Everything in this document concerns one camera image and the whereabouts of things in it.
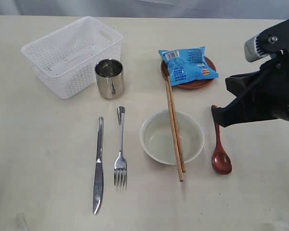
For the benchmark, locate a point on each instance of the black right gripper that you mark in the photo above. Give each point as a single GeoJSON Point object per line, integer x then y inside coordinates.
{"type": "Point", "coordinates": [267, 100]}

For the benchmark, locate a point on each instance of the blue snack packet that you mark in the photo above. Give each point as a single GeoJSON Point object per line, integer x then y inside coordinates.
{"type": "Point", "coordinates": [187, 65]}

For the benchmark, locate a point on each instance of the red-brown wooden spoon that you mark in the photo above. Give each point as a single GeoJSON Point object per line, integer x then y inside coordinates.
{"type": "Point", "coordinates": [221, 162]}

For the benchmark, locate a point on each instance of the wooden chopstick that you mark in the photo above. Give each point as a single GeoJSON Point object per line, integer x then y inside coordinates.
{"type": "Point", "coordinates": [176, 126]}
{"type": "Point", "coordinates": [173, 130]}

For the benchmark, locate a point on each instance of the brown plate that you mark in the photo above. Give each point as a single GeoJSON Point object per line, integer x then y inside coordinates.
{"type": "Point", "coordinates": [193, 85]}

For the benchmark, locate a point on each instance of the cream ceramic bowl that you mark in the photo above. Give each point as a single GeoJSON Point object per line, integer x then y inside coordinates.
{"type": "Point", "coordinates": [157, 141]}

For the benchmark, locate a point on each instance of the shiny steel cup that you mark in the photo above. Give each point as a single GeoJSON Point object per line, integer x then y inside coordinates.
{"type": "Point", "coordinates": [110, 78]}

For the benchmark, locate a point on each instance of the silver metal spoon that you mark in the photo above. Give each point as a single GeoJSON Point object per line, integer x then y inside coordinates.
{"type": "Point", "coordinates": [120, 164]}

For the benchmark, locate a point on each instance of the silver metal knife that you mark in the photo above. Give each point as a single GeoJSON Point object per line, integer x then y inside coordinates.
{"type": "Point", "coordinates": [98, 187]}

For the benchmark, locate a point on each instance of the white perforated plastic basket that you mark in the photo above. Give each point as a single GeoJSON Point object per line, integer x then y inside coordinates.
{"type": "Point", "coordinates": [64, 60]}

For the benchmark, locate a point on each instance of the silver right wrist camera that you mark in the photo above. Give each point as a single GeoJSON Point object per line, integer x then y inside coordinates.
{"type": "Point", "coordinates": [270, 41]}

